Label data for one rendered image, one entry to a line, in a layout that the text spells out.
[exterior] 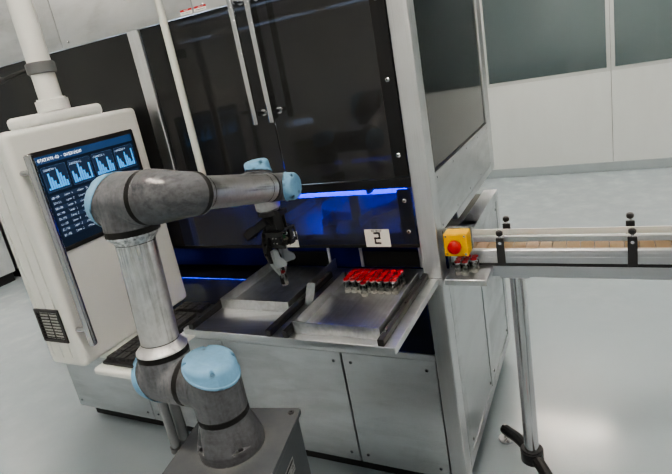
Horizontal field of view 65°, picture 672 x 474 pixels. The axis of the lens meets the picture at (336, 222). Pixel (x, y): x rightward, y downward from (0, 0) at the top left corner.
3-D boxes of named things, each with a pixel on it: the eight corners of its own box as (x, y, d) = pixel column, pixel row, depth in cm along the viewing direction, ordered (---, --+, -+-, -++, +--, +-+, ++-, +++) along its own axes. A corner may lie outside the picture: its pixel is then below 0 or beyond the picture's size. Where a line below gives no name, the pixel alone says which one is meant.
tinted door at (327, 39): (289, 184, 178) (250, -1, 161) (410, 176, 158) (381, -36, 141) (288, 185, 177) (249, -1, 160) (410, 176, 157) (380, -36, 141)
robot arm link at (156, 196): (165, 165, 98) (302, 163, 141) (124, 169, 103) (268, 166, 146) (171, 227, 99) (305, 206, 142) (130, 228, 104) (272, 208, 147)
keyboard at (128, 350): (186, 305, 199) (185, 299, 198) (215, 306, 193) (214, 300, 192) (102, 364, 165) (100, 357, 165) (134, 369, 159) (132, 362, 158)
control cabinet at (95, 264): (155, 295, 216) (97, 103, 194) (191, 297, 207) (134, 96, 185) (46, 363, 174) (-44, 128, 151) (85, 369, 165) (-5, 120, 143)
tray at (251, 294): (276, 266, 200) (274, 257, 199) (337, 267, 188) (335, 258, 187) (222, 308, 172) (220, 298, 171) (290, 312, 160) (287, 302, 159)
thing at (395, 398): (203, 326, 367) (170, 206, 342) (511, 352, 272) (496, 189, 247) (85, 419, 283) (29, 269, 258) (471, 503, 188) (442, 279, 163)
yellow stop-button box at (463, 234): (450, 247, 165) (448, 226, 163) (473, 247, 162) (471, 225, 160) (444, 257, 159) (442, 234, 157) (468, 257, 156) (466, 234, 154)
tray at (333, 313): (344, 280, 175) (342, 271, 175) (419, 282, 164) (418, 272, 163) (294, 332, 147) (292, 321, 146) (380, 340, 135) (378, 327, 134)
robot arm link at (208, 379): (226, 429, 110) (211, 374, 106) (179, 420, 116) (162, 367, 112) (259, 394, 120) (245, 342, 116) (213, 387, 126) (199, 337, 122)
